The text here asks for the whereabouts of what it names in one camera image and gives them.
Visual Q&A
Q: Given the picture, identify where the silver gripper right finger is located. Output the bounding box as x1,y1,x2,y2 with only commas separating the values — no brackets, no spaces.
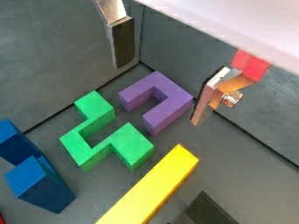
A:
190,50,269,126

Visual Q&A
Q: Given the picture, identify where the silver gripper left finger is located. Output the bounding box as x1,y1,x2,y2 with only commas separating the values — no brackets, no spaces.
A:
92,0,136,68

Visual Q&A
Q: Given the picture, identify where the purple U-shaped block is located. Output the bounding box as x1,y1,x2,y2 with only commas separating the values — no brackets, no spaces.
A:
117,71,192,136

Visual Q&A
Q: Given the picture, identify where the black angled fixture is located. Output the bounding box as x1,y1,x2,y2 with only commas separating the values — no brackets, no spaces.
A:
173,192,238,224

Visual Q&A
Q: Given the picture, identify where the green S-shaped block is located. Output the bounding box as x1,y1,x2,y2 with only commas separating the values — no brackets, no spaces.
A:
58,89,154,173

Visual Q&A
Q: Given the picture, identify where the yellow long bar block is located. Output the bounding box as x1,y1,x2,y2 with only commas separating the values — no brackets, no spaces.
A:
94,144,198,224

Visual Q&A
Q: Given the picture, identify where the blue U-shaped block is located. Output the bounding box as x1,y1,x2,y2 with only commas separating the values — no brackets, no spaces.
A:
0,119,76,214

